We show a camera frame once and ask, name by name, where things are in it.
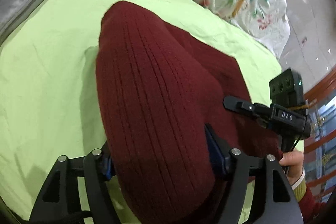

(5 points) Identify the dark red knit hooded sweater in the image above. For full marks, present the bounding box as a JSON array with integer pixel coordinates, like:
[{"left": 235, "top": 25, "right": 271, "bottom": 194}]
[{"left": 96, "top": 1, "right": 282, "bottom": 223}]

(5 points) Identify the person's right hand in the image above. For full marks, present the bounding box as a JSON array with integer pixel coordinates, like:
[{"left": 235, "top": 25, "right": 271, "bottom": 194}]
[{"left": 279, "top": 149, "right": 304, "bottom": 185}]

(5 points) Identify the orange wooden furniture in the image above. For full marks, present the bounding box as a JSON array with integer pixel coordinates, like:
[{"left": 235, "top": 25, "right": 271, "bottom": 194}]
[{"left": 304, "top": 68, "right": 336, "bottom": 202}]

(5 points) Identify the light green bed sheet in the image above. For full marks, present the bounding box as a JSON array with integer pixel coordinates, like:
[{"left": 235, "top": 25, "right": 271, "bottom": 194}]
[{"left": 1, "top": 0, "right": 281, "bottom": 219}]

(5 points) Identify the red and yellow sleeve cuff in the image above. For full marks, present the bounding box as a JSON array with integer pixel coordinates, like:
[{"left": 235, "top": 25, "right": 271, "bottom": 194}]
[{"left": 291, "top": 170, "right": 326, "bottom": 223}]

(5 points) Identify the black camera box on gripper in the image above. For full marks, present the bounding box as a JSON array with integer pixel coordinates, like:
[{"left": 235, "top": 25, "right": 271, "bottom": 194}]
[{"left": 269, "top": 68, "right": 307, "bottom": 115}]

